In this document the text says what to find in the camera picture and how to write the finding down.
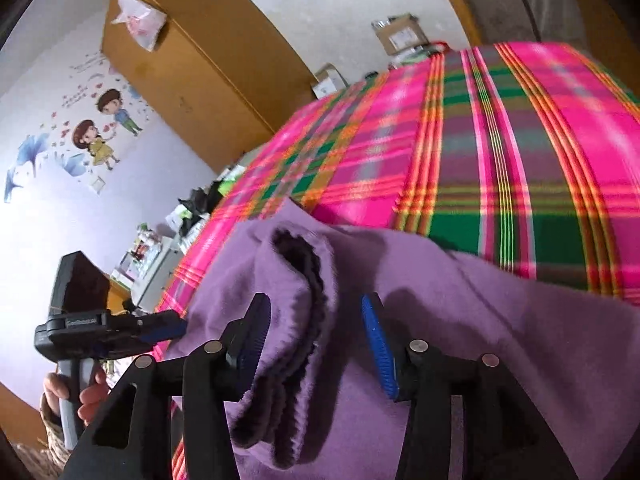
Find purple fleece pants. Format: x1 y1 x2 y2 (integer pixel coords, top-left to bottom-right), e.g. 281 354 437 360
166 201 639 479

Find floral sleeve forearm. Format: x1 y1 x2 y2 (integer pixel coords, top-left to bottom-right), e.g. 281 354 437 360
11 394 70 480

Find person's left hand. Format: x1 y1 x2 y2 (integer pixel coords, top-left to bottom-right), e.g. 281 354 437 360
40 366 110 426

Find white cabinet with clutter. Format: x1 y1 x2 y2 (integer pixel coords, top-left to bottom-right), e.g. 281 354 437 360
111 223 183 312

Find pink plaid bed sheet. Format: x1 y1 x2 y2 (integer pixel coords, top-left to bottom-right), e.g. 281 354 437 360
150 41 640 480

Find wooden wardrobe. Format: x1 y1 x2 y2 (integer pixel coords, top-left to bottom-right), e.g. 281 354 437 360
101 0 314 171

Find white small box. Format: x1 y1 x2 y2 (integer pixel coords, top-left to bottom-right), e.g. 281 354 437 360
311 63 348 100

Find white plastic bag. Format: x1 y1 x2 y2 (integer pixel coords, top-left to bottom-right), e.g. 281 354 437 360
112 0 167 52

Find brown cardboard box with label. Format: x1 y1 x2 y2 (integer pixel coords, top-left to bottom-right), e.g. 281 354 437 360
371 13 430 56

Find cartoon wall sticker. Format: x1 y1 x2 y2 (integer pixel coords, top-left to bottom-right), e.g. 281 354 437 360
1 51 157 203

